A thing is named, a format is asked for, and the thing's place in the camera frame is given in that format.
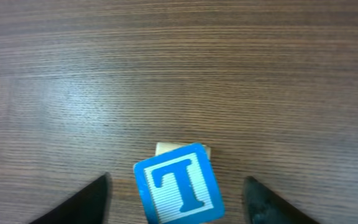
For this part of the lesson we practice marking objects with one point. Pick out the plain white picture block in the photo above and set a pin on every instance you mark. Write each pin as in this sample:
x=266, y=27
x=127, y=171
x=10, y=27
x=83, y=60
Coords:
x=163, y=147

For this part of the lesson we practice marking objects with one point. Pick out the white block red trim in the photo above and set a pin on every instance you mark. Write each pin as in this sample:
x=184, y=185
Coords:
x=179, y=187

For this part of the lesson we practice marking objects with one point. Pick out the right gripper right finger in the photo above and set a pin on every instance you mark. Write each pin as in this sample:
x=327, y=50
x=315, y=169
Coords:
x=263, y=206

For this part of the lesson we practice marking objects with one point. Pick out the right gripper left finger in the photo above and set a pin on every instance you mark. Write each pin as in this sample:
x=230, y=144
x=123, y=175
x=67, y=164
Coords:
x=87, y=206

